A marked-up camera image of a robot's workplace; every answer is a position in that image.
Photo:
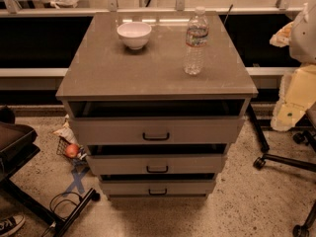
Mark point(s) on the black and white sneaker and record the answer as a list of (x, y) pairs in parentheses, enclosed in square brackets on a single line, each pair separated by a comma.
[(10, 225)]

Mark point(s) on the black wire basket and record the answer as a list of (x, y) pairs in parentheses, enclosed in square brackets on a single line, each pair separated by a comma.
[(79, 160)]

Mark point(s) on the grey drawer cabinet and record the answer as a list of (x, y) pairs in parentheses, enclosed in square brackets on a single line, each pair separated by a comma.
[(104, 69)]

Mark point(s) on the black chair on left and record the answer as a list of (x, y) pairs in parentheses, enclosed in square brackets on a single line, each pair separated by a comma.
[(28, 176)]

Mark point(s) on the clear plastic water bottle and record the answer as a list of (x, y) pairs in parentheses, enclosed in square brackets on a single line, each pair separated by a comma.
[(196, 41)]

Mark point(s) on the grey drawer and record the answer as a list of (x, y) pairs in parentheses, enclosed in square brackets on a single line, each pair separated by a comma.
[(200, 184), (158, 122), (158, 159)]

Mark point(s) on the white ceramic bowl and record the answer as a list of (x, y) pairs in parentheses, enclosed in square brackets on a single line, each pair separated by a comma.
[(134, 35)]

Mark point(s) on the snack bag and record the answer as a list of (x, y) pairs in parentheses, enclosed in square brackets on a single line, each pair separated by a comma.
[(66, 132)]

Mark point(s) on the metal railing shelf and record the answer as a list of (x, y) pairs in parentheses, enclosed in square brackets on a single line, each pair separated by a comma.
[(98, 2)]

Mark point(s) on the red apple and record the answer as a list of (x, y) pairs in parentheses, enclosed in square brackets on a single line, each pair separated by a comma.
[(72, 150)]

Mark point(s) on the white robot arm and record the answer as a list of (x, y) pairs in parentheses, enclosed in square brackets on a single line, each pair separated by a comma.
[(297, 90)]

